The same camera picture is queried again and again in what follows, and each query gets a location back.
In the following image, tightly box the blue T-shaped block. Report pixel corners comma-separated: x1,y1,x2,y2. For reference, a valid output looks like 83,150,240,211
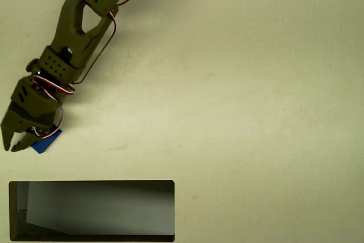
30,128,63,155

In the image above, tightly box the rectangular bin opening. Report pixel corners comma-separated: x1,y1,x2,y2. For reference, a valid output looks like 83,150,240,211
8,180,176,243

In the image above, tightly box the grey panel below table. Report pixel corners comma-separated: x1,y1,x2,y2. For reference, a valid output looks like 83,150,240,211
25,182,175,235

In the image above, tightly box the red white black servo cable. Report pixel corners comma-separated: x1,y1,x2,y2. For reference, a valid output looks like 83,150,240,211
33,94,64,139

